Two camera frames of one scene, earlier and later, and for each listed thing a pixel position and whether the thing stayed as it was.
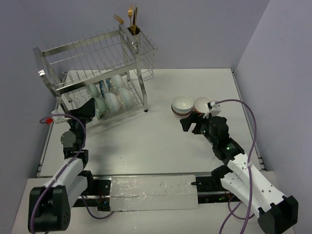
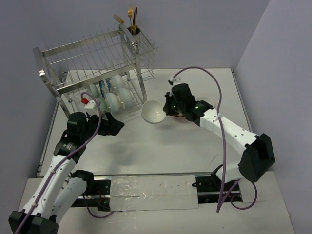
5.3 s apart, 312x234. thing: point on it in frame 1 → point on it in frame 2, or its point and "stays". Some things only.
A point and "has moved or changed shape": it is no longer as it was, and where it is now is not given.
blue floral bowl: x=108 y=82 stays
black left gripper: x=74 y=115 → x=105 y=125
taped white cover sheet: x=144 y=192 stays
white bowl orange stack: x=113 y=101 stays
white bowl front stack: x=126 y=97 stays
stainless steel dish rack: x=109 y=69 stays
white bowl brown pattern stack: x=182 y=106 has moved or changed shape
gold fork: x=129 y=13 stays
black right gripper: x=186 y=122 → x=167 y=107
